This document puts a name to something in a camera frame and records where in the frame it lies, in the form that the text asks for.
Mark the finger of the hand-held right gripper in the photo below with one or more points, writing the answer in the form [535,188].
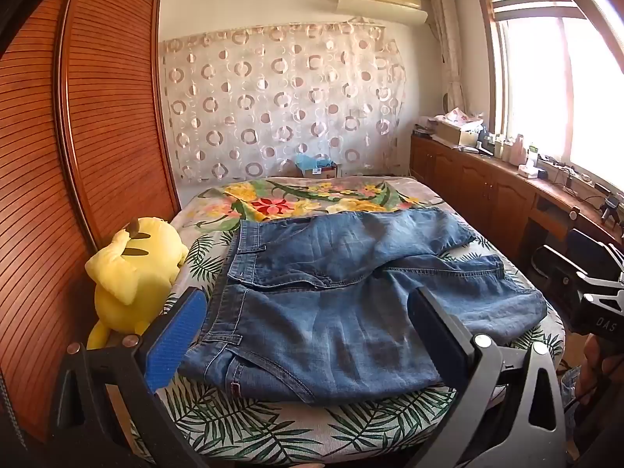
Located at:
[590,246]
[555,263]

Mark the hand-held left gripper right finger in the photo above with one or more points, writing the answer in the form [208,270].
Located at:
[438,346]

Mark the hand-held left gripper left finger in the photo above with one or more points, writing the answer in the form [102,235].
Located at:
[173,341]

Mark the blue denim pants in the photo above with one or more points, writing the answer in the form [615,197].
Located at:
[317,312]

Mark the small black tripod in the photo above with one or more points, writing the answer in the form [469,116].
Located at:
[608,202]

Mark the yellow plush toy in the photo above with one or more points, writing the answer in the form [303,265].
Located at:
[131,273]

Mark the wooden cabinet row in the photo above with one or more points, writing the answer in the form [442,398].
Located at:
[468,180]

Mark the wooden framed window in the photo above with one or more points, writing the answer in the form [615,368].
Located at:
[585,83]

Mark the beige cardboard box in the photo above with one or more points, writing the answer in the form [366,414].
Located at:
[453,132]

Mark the pink patterned bag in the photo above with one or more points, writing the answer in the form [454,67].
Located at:
[458,116]

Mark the floral blanket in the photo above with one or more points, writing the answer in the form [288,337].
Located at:
[292,200]

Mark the small cardboard box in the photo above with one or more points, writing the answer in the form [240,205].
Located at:
[324,172]

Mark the box with blue cloth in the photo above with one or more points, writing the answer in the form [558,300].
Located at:
[309,162]

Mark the beige window curtain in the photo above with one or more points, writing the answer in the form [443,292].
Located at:
[451,48]

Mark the wooden slatted wardrobe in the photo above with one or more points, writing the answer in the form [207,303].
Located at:
[97,107]

